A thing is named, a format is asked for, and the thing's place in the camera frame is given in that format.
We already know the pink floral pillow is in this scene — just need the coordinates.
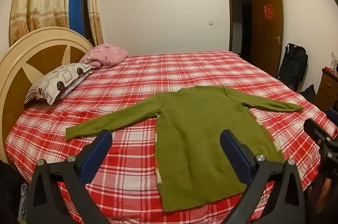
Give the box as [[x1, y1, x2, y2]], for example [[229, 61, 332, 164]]
[[79, 44, 129, 69]]

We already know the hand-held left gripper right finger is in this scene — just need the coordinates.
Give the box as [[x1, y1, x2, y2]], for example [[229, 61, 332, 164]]
[[220, 130, 313, 224]]

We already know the cream and brown headboard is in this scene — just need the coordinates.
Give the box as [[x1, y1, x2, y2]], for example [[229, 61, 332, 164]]
[[0, 27, 94, 164]]

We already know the green knit sweater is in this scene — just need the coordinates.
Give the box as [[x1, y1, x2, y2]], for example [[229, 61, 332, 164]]
[[65, 85, 304, 212]]

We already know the red plaid bed sheet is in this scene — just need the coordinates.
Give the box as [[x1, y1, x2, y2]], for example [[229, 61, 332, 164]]
[[5, 50, 338, 224]]

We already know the brown wooden door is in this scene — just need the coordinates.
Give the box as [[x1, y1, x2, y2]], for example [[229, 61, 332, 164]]
[[251, 0, 284, 79]]

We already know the dark bag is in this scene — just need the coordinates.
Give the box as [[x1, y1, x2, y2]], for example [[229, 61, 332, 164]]
[[301, 84, 316, 105]]

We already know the white brown patterned pillow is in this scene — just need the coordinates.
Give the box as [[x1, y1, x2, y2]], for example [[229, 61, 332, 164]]
[[24, 62, 95, 108]]

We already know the brown wooden cabinet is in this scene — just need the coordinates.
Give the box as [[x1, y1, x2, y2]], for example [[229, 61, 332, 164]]
[[314, 68, 338, 115]]

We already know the red paper door decoration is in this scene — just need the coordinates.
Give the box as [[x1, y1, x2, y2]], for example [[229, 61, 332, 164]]
[[263, 4, 275, 20]]

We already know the dark wooden door frame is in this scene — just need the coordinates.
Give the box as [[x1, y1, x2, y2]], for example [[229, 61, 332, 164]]
[[227, 0, 258, 55]]

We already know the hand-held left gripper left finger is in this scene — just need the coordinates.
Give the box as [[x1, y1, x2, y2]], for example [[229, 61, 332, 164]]
[[26, 130, 114, 224]]

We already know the black folded stroller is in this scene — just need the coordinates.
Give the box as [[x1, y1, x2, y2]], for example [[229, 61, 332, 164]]
[[278, 43, 308, 91]]

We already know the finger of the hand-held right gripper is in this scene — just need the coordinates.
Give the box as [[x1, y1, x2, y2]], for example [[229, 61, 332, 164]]
[[326, 107, 338, 122], [304, 118, 338, 158]]

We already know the white box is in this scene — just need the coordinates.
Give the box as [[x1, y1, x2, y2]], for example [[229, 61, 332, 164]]
[[329, 51, 338, 71]]

